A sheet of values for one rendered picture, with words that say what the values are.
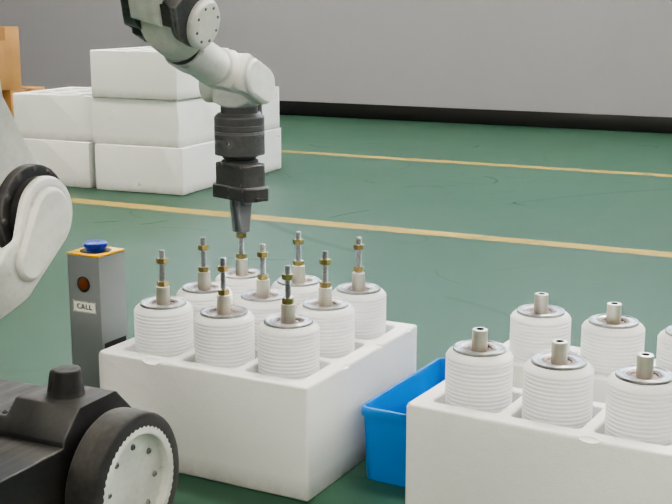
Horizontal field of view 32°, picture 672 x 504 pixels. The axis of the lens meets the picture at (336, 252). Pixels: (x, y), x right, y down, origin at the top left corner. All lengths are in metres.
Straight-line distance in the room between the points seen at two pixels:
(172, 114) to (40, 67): 4.25
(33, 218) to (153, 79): 2.88
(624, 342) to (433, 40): 5.44
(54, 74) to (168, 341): 6.78
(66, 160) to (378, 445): 3.14
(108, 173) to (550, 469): 3.30
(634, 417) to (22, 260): 0.84
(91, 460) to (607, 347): 0.78
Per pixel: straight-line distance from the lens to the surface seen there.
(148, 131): 4.58
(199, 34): 1.83
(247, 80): 1.99
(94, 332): 2.06
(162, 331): 1.91
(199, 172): 4.63
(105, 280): 2.04
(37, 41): 8.70
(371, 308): 1.98
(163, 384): 1.88
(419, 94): 7.21
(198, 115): 4.63
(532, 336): 1.86
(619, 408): 1.59
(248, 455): 1.83
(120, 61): 4.61
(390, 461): 1.85
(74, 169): 4.80
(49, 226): 1.71
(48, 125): 4.87
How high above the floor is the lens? 0.74
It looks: 12 degrees down
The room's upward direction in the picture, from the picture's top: straight up
